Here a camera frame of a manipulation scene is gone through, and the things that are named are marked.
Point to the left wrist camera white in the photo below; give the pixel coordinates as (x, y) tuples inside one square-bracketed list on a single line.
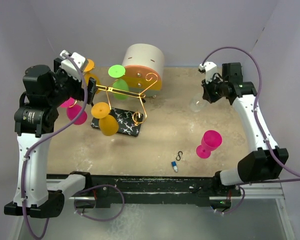
[(73, 64)]

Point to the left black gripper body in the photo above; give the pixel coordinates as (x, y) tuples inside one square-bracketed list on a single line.
[(70, 86)]

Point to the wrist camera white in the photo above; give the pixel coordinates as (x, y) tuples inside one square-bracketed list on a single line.
[(73, 64), (209, 69)]

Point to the orange wine glass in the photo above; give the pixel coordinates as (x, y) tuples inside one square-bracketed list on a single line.
[(87, 73), (106, 122)]

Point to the black s-hook carabiner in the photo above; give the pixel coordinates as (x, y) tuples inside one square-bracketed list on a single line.
[(179, 155)]

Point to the pink wine glass front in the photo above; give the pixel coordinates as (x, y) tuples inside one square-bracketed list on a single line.
[(210, 141)]

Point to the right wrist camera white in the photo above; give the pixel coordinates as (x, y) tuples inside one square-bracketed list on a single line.
[(209, 69)]

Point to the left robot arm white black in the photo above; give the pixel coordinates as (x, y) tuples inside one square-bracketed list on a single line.
[(46, 89)]

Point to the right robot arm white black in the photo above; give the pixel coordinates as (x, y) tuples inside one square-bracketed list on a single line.
[(265, 159)]

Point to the clear wine glass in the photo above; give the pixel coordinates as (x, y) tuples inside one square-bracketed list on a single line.
[(197, 103)]

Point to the green wine glass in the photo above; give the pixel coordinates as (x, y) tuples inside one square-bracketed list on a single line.
[(117, 72)]

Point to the small blue white bottle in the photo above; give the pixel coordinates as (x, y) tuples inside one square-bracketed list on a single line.
[(174, 166)]

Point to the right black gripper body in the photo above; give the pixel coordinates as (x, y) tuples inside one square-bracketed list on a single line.
[(214, 89)]

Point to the pink wine glass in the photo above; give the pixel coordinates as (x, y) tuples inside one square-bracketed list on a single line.
[(72, 110), (210, 141)]

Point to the white round drawer cabinet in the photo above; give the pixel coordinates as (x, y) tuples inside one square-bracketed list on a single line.
[(144, 67)]

